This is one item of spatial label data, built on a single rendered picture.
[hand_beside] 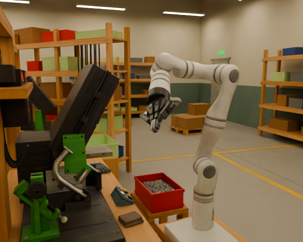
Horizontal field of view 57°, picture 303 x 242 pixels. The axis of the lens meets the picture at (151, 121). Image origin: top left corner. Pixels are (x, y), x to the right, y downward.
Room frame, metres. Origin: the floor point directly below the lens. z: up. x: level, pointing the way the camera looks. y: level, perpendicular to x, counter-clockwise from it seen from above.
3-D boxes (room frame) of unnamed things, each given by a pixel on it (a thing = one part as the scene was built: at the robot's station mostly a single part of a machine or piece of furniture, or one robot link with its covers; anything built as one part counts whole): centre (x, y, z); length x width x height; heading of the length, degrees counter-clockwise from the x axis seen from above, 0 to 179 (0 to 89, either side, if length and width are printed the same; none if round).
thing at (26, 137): (1.58, 0.68, 1.07); 0.30 x 0.18 x 0.34; 21
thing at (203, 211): (1.21, -0.24, 0.98); 0.09 x 0.09 x 0.17; 20
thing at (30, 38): (4.80, 1.45, 1.19); 2.30 x 0.55 x 2.39; 59
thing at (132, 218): (1.23, 0.10, 0.91); 0.10 x 0.08 x 0.03; 122
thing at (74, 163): (1.49, 0.42, 1.17); 0.13 x 0.12 x 0.20; 21
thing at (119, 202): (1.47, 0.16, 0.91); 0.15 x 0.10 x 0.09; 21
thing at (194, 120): (7.86, -1.24, 0.37); 1.20 x 0.80 x 0.74; 116
